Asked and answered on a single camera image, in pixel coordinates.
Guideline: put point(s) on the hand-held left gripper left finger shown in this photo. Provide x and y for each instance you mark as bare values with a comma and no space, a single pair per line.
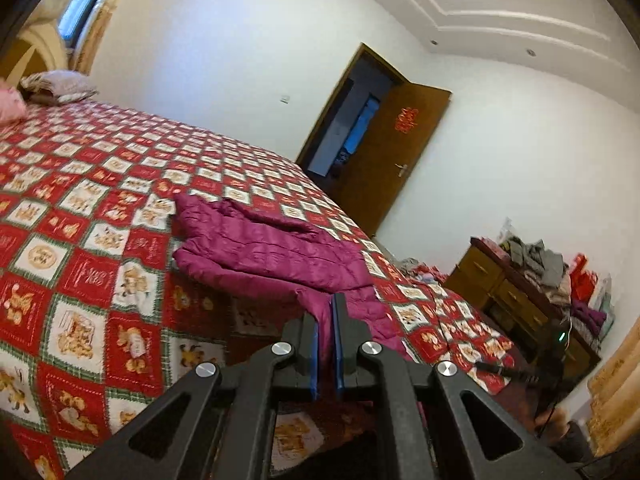
315,360

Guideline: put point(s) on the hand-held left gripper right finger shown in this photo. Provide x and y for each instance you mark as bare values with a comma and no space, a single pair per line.
339,360

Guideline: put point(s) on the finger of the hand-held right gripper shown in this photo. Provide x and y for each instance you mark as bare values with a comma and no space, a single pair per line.
505,371

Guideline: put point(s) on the purple puffer jacket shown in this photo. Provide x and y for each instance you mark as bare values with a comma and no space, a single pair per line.
260,255

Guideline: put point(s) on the person's right forearm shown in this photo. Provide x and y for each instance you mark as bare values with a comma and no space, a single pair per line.
550,422

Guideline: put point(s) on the pile of clothes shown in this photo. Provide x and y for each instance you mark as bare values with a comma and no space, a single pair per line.
540,265

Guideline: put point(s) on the golden patterned cloth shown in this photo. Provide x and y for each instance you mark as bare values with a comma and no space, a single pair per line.
617,390

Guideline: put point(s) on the red bag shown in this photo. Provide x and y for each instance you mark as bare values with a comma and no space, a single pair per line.
580,277

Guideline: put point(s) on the brown wooden dresser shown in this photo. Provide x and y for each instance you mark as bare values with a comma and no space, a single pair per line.
490,280

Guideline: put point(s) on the brown wooden door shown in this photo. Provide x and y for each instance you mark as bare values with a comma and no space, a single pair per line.
385,175

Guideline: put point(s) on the red paper door decoration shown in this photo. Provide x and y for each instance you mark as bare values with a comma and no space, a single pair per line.
406,120

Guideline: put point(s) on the red bear-print bed sheet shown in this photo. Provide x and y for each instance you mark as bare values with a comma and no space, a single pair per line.
75,210

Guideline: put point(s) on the patterned grey pillow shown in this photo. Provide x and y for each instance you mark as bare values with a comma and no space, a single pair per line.
57,85

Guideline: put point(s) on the narrow golden patterned curtain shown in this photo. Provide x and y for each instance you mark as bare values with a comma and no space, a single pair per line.
95,35

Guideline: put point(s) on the folded pink floral quilt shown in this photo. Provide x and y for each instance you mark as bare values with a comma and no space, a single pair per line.
10,105

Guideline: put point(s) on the cream wooden headboard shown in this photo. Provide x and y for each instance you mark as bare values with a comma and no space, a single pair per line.
27,45

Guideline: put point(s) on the dark wooden door frame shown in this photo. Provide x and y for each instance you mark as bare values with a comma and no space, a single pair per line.
330,95

